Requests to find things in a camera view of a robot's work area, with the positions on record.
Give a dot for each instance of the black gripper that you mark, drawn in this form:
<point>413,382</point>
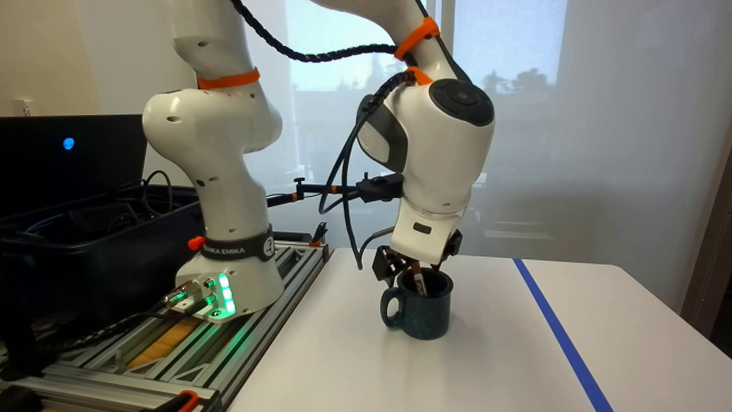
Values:
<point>427,263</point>

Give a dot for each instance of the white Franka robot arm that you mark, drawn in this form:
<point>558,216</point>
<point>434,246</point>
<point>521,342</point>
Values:
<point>220,151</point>

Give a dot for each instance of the dark green speckled mug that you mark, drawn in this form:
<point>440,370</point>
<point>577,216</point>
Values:
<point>427,317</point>

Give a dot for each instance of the blue tape line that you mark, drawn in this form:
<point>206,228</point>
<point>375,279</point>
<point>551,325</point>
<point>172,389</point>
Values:
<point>562,332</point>

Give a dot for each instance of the red and black clamp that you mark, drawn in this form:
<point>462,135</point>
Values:
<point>188,402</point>

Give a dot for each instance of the black storage bin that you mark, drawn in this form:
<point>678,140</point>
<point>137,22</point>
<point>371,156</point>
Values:
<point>100,260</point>

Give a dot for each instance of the black box with blue light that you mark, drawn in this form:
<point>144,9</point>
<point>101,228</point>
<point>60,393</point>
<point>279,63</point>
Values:
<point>47,167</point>

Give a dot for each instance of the black camera mount rod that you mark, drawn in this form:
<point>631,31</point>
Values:
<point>380,188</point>

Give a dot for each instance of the aluminium rail frame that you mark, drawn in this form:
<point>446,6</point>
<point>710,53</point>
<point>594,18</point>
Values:
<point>229,357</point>

